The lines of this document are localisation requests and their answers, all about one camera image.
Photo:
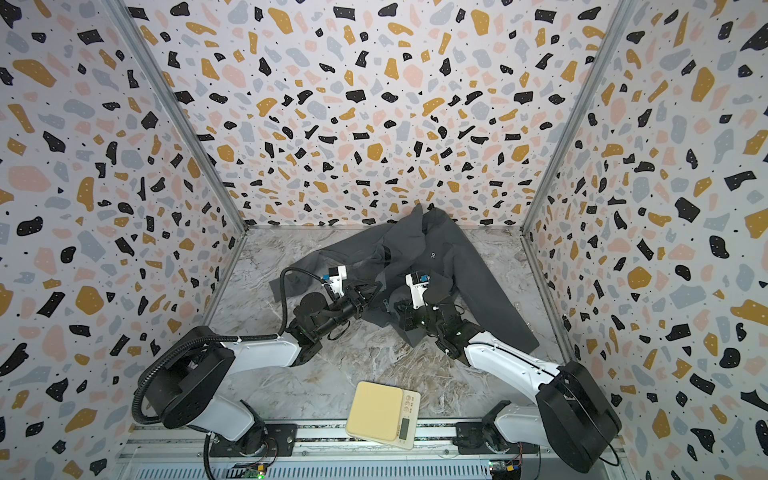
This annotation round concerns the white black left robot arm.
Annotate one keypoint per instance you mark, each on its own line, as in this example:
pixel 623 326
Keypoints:
pixel 181 388

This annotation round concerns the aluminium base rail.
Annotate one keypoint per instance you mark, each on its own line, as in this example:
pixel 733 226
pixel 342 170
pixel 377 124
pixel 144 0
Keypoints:
pixel 322 449

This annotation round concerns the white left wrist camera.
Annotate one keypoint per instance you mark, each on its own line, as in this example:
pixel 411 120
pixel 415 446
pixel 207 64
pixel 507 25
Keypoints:
pixel 333 282

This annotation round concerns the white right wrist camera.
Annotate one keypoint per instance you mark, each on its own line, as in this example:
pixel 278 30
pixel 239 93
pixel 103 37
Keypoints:
pixel 417 283

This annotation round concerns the aluminium corner post right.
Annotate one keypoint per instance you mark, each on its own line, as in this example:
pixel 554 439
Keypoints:
pixel 603 57

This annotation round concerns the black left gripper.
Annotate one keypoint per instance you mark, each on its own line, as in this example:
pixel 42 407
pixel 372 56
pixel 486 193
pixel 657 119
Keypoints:
pixel 355 302

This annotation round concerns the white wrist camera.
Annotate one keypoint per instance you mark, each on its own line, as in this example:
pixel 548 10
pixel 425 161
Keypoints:
pixel 333 282
pixel 417 283

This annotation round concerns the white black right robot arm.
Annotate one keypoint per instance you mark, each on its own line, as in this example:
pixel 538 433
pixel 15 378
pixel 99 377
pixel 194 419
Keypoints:
pixel 570 414

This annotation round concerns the cream kitchen scale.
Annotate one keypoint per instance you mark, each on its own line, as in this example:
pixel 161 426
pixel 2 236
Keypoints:
pixel 384 414

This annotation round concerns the aluminium corner post left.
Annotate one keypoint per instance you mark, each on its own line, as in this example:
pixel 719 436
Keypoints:
pixel 120 16

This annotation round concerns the dark grey zip jacket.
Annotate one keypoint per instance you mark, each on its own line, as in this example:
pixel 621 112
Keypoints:
pixel 426 243

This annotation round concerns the aluminium corner post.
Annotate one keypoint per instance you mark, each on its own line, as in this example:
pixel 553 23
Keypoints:
pixel 603 57
pixel 120 16

